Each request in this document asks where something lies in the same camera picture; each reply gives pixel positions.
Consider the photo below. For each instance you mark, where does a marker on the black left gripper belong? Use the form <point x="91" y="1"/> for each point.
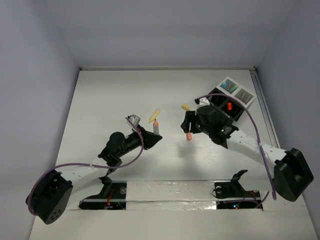
<point x="145" y="138"/>

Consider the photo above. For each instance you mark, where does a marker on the white organizer container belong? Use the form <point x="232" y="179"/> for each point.
<point x="242" y="94"/>

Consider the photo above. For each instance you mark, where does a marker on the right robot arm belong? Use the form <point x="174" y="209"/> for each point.
<point x="288" y="171"/>

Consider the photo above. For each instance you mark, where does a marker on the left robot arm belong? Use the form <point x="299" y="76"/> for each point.
<point x="51" y="193"/>

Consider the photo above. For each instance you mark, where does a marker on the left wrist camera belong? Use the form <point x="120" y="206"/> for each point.
<point x="134" y="119"/>

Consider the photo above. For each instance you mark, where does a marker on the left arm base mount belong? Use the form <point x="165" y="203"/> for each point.
<point x="111" y="197"/>

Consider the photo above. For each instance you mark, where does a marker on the blue highlighter cap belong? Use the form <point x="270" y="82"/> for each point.
<point x="224" y="84"/>

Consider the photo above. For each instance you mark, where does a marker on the yellow highlighter pen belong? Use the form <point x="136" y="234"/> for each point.
<point x="154" y="115"/>

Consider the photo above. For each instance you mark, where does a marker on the orange black highlighter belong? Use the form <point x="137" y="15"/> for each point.
<point x="229" y="106"/>

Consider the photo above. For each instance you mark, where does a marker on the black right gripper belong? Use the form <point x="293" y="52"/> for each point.
<point x="189" y="117"/>

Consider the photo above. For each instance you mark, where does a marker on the yellow highlighter cap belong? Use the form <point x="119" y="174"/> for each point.
<point x="185" y="107"/>

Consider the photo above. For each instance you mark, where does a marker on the teal highlighter pen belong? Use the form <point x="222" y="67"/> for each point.
<point x="231" y="88"/>

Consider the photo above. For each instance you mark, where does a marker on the black organizer container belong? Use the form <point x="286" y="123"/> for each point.
<point x="221" y="102"/>

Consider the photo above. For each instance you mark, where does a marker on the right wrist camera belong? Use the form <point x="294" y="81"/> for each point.
<point x="201" y="102"/>

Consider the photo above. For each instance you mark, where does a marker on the clear capped highlighter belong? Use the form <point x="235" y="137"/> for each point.
<point x="156" y="130"/>

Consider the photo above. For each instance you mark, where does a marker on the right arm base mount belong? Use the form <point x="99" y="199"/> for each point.
<point x="230" y="194"/>

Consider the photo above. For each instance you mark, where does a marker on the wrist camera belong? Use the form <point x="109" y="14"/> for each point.
<point x="201" y="102"/>
<point x="134" y="119"/>

